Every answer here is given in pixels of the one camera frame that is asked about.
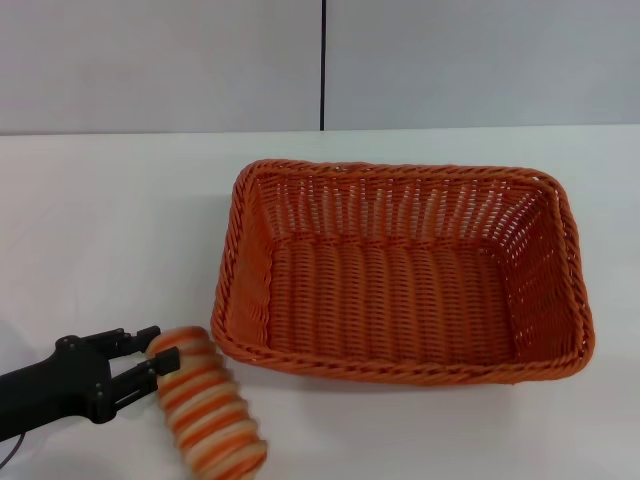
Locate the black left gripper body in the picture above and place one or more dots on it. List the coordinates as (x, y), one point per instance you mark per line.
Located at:
(60, 380)

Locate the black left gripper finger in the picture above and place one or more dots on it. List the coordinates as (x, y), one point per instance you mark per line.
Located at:
(142, 377)
(125, 342)

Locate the orange striped toy bread roll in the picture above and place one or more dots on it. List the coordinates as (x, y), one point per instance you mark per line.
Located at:
(210, 410)

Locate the orange woven plastic basket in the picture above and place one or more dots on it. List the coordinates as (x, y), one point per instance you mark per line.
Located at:
(395, 295)

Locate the dark vertical wall joint strip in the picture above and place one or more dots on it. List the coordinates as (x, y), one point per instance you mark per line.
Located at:
(323, 65)

